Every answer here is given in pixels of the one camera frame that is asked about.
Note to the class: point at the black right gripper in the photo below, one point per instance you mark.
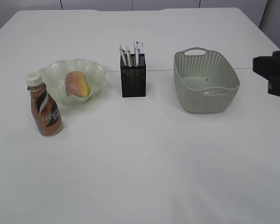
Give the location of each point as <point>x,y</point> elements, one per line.
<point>268,67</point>

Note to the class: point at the clear plastic ruler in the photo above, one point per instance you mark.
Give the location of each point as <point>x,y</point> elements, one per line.
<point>141,47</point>

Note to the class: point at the blue patterned pen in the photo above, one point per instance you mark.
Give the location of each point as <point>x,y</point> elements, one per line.
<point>137,53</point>

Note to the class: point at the cream ballpoint pen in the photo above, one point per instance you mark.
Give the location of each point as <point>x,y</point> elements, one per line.
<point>128,56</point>

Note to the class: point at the white grey ballpoint pen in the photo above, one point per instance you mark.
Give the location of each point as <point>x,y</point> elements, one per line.
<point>123,55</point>

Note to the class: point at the yellow bread roll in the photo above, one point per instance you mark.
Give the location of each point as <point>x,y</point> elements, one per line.
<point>76,84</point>

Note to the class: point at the brown coffee bottle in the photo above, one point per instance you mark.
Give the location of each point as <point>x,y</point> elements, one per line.
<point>44,108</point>

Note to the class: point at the green plastic woven basket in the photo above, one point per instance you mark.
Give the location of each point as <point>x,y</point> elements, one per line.
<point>205,82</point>

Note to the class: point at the black mesh pen holder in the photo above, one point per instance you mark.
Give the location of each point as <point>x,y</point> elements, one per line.
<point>133,79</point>

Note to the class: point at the frosted green wavy plate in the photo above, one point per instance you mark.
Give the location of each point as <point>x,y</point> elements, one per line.
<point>54,76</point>

